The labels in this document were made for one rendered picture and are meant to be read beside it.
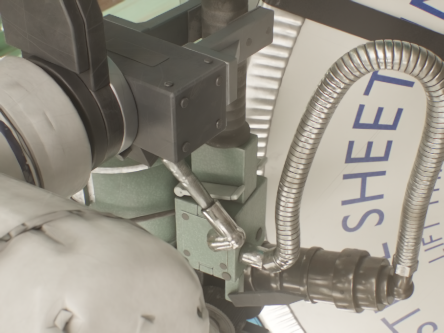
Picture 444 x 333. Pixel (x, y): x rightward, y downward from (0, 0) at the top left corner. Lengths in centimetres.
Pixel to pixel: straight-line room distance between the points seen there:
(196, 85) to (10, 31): 11
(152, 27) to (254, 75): 25
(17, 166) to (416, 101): 53
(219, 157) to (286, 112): 20
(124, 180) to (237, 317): 20
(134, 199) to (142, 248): 36
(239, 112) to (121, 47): 14
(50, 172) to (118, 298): 15
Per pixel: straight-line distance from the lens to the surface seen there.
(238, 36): 48
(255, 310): 74
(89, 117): 39
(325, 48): 72
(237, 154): 55
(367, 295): 66
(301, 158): 52
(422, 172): 54
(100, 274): 22
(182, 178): 54
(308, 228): 85
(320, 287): 67
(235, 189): 57
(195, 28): 52
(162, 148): 41
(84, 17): 37
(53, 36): 38
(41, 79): 38
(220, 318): 69
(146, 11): 565
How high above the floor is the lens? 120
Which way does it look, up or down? 8 degrees up
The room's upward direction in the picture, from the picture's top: 115 degrees counter-clockwise
